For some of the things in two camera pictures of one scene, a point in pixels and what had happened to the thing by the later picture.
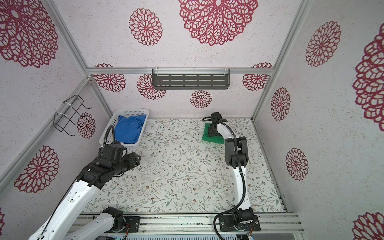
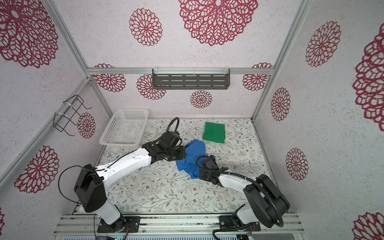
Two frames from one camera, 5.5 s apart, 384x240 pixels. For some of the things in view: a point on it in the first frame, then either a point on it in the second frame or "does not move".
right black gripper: (211, 132) to (201, 175)
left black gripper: (133, 160) to (182, 153)
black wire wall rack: (60, 120) does not move
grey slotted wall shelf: (193, 78) does not move
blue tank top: (127, 130) to (194, 149)
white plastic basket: (125, 112) does not move
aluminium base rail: (194, 223) does not move
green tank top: (216, 139) does not move
